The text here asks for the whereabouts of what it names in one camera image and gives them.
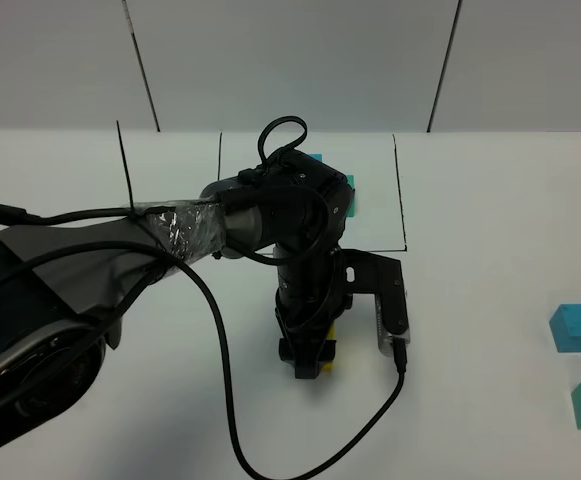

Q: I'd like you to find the black zip tie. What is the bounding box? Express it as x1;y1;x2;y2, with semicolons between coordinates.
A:
115;121;137;219

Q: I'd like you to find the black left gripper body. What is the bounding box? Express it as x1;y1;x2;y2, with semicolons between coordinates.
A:
275;246;352;350

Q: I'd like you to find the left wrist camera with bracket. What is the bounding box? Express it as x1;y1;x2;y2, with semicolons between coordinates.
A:
343;249;410;366

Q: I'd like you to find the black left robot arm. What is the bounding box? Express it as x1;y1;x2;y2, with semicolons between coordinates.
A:
0;147;354;448

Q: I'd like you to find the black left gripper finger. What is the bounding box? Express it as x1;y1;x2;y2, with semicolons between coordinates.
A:
278;338;326;380

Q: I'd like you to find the green template block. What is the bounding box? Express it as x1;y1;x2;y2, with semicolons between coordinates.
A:
346;175;356;218

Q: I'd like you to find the yellow block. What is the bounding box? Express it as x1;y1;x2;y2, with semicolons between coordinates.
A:
321;325;336;372

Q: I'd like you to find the black left camera cable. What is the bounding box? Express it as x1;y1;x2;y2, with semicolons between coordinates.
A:
0;115;410;480

